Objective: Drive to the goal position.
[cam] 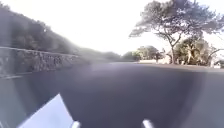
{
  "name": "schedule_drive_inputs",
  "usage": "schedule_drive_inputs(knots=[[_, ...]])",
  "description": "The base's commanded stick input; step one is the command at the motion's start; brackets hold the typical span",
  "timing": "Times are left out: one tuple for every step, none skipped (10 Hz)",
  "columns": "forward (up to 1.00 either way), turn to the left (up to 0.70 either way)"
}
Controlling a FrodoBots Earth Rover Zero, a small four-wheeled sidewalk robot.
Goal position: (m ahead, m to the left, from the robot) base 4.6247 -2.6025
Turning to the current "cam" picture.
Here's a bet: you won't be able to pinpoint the distant clump of trees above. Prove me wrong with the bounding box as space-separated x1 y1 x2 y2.
121 45 164 62

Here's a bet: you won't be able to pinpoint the dark asphalt road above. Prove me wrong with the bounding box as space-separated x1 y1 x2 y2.
0 61 224 128

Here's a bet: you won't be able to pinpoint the robot's own part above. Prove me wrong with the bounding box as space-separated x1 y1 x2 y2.
142 118 155 128
70 120 81 128

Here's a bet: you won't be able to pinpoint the tall spreading tree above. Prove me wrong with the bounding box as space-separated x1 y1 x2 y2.
128 0 224 65

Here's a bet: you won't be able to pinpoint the green bushes behind tree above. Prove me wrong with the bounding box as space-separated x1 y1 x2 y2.
173 37 224 68

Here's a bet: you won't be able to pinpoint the pale low wall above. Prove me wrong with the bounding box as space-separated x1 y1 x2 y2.
137 58 172 65

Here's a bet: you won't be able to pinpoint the long rough stone wall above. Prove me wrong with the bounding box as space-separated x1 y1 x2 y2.
0 46 91 79

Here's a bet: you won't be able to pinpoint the wooded slope above wall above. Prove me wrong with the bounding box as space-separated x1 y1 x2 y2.
0 2 123 63

